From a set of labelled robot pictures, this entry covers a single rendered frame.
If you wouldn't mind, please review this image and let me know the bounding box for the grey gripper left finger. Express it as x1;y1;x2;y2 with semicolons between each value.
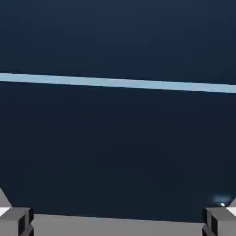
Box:
0;188;35;236

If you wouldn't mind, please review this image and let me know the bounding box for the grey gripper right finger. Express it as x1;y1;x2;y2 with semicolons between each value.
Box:
201;198;236;236

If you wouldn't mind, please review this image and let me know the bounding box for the dark blue cabinet door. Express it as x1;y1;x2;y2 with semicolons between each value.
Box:
0;80;236;224
0;0;236;86

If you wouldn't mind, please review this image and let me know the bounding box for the dark blue cabinet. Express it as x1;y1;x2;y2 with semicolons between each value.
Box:
0;0;236;224

